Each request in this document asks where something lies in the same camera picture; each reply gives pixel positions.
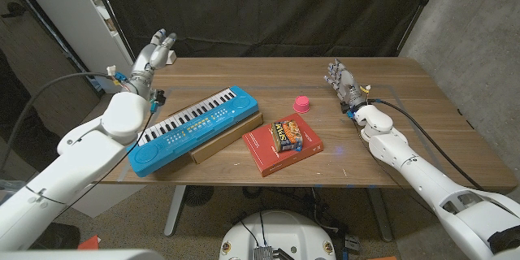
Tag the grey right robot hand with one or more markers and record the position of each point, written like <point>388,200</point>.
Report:
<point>347,87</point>

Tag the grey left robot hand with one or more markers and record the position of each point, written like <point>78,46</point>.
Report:
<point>152,63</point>

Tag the blue toy keyboard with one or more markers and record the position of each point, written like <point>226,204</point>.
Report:
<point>195,132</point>

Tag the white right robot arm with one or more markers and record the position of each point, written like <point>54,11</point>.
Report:
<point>422,178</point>

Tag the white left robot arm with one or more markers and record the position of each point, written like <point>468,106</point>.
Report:
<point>81,158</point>

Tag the pink cup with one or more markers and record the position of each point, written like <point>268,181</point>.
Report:
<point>301,105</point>

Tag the spam can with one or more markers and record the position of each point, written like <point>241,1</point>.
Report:
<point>286,137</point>

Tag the red book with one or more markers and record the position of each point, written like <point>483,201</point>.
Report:
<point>264,150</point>

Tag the cardboard packing box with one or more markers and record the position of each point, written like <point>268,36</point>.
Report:
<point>227,138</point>

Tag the white floor box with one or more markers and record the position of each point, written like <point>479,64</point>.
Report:
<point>105,199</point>

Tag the black backdrop stand pole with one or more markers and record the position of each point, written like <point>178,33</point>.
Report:
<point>111,12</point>
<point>418,8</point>

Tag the white cabinet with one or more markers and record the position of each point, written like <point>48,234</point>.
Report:
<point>73,20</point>

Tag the black backdrop cloth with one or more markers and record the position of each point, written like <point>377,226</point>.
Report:
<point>264,8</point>

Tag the white table leg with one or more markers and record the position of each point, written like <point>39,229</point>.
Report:
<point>174,211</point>
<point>381,215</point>

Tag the round black floor fan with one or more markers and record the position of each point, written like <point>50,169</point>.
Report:
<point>199,196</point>

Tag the person in dark clothes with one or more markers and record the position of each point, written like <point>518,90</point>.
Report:
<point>28,138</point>

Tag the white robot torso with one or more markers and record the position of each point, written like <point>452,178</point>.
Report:
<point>280,235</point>

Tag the orange paper on floor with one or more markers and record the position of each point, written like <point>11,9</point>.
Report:
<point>89,243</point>

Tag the black bag on floor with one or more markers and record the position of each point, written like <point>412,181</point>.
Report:
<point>57,236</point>

